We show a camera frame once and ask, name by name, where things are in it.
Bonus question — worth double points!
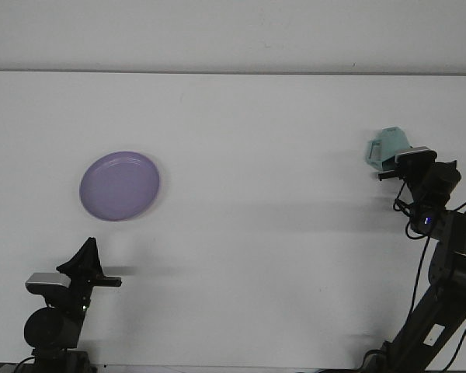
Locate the pale purple round plate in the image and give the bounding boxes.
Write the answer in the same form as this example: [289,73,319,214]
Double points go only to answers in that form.
[79,150,162,222]

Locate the pale blue faceted cup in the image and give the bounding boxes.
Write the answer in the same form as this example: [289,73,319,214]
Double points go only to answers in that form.
[363,126,413,172]

